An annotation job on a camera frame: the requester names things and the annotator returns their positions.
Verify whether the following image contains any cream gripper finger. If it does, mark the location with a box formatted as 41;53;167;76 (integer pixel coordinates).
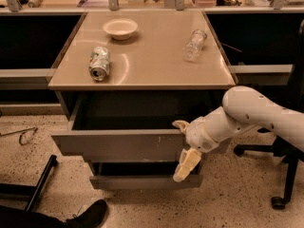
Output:
172;120;189;134
173;148;201;182

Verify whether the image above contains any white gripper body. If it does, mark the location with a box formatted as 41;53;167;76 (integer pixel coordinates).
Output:
185;117;219;153

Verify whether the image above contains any grey top drawer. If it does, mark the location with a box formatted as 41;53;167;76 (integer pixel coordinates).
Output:
51;90;222;162

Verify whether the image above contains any grey drawer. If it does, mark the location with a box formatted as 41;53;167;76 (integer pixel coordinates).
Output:
51;90;222;162
89;161;202;190

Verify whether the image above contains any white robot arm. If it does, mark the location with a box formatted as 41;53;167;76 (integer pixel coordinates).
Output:
173;86;304;182

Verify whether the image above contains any grey drawer cabinet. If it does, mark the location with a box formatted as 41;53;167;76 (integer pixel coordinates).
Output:
47;9;239;191

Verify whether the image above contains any grey bottom drawer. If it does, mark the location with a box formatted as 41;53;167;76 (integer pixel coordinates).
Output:
89;161;202;190

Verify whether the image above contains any black office chair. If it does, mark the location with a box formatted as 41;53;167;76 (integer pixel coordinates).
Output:
234;20;304;210

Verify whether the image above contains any clear plastic bottle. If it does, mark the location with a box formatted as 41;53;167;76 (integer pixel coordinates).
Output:
183;29;207;61

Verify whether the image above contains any crushed soda can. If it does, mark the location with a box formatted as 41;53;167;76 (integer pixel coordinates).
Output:
88;47;110;82

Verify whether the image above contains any white bowl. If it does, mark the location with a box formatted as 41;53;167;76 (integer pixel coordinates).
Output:
103;19;138;41

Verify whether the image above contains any black shoe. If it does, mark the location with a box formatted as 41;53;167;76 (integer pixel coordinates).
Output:
65;199;107;228

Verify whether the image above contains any metal hook on floor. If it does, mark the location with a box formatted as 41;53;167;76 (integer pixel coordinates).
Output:
0;127;38;145

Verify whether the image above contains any black stand leg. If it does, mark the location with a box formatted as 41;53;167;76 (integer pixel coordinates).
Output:
0;155;58;212

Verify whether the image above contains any dark trouser leg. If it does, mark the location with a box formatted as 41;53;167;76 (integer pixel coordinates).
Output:
0;206;65;228

